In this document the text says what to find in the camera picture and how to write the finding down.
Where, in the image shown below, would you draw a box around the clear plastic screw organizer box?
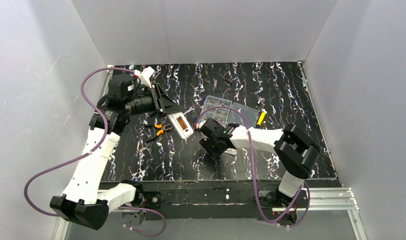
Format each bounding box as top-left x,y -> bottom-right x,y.
197,95 -> 259,127

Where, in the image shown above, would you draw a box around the orange handled pliers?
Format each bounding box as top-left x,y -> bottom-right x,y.
143,124 -> 173,143

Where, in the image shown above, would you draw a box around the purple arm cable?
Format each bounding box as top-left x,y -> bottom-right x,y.
196,105 -> 312,228
23,66 -> 167,238

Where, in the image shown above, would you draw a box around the white AC remote control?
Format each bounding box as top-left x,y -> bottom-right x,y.
166,112 -> 194,140

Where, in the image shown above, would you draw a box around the yellow handled screwdriver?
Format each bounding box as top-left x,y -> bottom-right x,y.
255,111 -> 266,128

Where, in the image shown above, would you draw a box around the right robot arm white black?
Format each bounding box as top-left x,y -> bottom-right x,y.
197,119 -> 321,198

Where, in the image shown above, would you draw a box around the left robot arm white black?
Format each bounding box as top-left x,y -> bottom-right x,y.
49,68 -> 193,230

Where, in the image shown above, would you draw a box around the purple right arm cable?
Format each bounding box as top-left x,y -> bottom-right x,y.
196,105 -> 312,228

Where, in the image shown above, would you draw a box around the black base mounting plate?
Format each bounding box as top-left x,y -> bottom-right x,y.
100,180 -> 343,221

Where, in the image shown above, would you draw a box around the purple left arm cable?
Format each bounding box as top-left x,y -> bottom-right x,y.
23,66 -> 167,238

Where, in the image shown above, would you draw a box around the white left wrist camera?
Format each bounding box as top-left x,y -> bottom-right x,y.
133,66 -> 155,88

